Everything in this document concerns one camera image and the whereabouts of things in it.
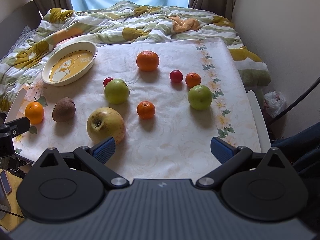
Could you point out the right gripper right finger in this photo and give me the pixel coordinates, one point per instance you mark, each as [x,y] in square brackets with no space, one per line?
[232,159]

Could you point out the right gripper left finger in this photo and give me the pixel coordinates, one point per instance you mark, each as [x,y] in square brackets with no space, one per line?
[92,160]

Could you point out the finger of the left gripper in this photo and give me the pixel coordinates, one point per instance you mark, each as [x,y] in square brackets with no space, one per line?
[15,127]

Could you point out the small orange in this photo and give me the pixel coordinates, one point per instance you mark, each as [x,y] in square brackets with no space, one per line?
[34,112]

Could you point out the large yellow apple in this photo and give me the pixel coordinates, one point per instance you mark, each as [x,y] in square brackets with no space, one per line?
[105,122]

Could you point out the brown kiwi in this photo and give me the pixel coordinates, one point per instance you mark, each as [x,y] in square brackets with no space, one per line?
[64,110]

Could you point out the green apple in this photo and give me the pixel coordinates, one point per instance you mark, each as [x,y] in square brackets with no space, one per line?
[116,91]
[200,97]

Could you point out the small mandarin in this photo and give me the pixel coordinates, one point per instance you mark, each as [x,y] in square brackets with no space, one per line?
[146,110]
[192,80]

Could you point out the red cherry tomato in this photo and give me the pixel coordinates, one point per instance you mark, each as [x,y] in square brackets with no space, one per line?
[176,76]
[107,80]

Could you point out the oval cream duck dish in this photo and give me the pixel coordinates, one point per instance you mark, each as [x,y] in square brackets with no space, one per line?
[69,63]

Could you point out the smartphone on wooden stand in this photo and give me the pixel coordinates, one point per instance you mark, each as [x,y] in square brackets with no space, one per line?
[5,182]

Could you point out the white plastic bag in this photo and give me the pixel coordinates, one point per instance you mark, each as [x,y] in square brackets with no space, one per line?
[275,103]

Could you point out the floral white tablecloth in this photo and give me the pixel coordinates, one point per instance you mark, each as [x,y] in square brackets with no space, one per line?
[175,143]

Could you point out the grey headboard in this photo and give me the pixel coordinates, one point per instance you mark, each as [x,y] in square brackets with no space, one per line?
[13,25]

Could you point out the large orange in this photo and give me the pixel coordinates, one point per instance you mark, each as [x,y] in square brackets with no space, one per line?
[147,61]

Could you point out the green striped floral quilt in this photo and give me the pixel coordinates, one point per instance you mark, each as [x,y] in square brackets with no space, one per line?
[124,22]

